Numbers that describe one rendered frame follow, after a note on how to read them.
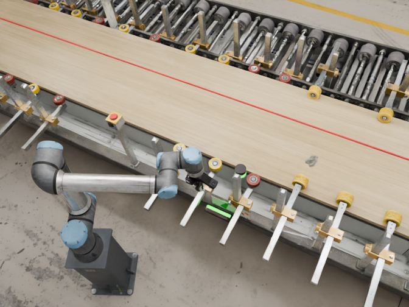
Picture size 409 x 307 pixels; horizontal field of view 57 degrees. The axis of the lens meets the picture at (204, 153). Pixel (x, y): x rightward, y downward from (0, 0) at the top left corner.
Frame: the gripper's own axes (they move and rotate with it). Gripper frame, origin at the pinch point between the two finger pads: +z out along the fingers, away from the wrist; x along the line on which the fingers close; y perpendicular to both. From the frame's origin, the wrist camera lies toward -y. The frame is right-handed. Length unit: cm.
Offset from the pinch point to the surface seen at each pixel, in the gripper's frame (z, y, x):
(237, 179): -16.1, -18.9, -6.4
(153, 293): 97, 24, 51
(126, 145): 0, 57, -7
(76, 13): 6, 178, -103
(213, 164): 6.3, 4.1, -20.4
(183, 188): 26.6, 20.0, -6.7
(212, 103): 7, 27, -63
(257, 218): 26.6, -30.8, -8.8
